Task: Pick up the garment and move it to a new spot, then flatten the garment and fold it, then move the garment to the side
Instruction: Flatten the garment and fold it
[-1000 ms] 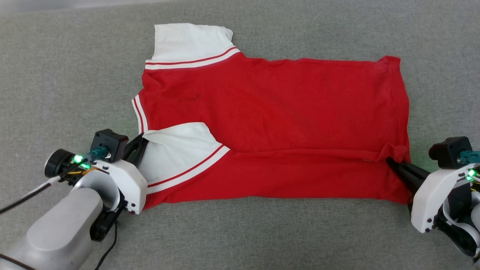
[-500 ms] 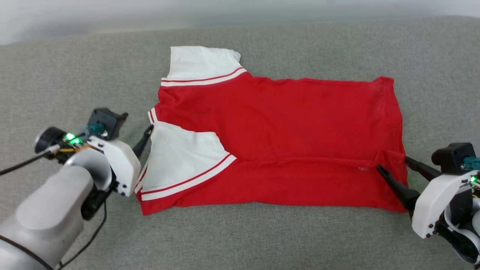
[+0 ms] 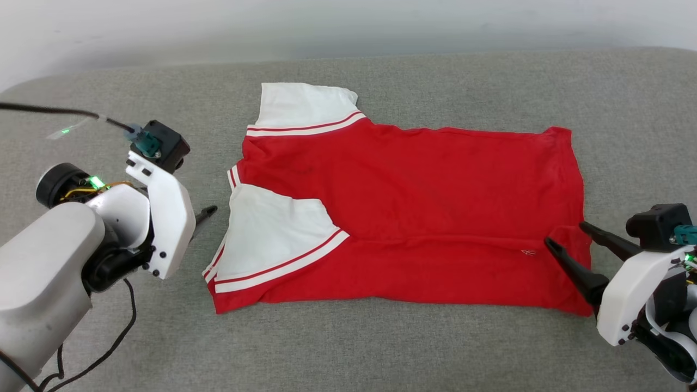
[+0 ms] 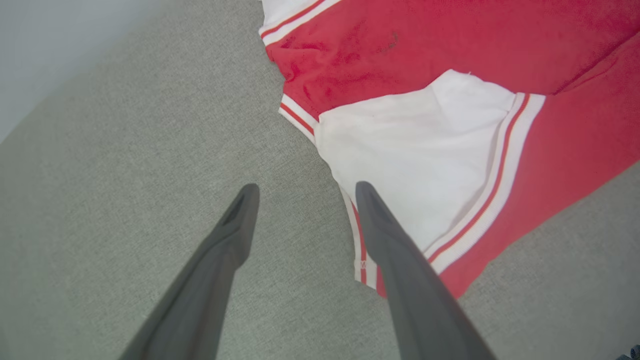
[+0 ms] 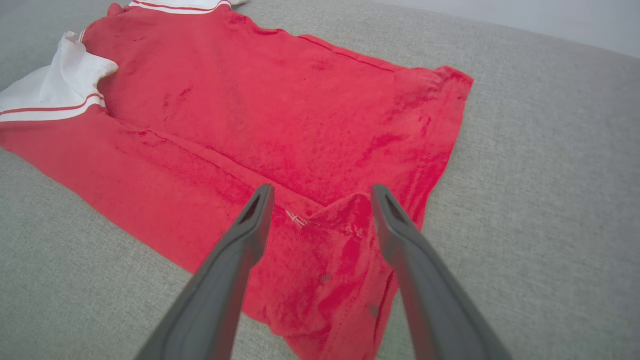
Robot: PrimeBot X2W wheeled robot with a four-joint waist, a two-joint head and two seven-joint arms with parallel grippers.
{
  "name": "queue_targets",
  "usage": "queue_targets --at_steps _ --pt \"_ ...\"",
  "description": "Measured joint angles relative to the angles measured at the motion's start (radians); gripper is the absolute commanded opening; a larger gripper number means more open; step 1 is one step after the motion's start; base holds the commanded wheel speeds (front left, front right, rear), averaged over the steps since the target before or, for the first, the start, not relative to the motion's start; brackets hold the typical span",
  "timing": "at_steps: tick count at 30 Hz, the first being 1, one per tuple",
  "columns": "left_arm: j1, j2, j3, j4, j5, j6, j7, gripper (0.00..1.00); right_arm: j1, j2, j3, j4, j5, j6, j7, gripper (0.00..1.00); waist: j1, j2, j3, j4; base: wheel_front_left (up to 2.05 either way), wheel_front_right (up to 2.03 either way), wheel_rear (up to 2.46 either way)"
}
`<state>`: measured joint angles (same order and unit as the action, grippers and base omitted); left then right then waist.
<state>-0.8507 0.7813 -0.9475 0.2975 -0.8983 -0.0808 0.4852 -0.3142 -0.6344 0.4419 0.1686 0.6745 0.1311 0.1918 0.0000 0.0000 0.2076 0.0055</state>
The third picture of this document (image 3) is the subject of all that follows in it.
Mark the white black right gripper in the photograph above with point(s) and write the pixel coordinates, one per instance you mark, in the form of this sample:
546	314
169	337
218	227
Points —
626	294

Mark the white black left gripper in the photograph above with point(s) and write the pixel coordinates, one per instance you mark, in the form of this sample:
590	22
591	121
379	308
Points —
171	218

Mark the red and white t-shirt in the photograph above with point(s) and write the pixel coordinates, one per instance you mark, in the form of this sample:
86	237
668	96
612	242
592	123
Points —
435	190

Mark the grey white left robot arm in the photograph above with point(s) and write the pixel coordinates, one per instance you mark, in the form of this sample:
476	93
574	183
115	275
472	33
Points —
38	272

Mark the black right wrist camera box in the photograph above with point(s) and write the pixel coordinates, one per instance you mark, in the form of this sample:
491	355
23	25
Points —
653	223

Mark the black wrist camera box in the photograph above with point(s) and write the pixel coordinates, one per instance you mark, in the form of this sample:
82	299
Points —
653	223
169	144

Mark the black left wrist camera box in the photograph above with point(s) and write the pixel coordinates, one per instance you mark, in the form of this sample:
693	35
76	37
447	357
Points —
169	144

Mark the teal left camera connector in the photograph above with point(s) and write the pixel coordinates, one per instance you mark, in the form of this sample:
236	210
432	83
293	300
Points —
146	144

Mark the teal camera connector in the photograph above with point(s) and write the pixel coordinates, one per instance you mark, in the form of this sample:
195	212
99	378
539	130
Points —
687	235
146	144

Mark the teal right camera connector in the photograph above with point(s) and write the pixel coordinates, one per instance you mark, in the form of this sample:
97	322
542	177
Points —
687	235

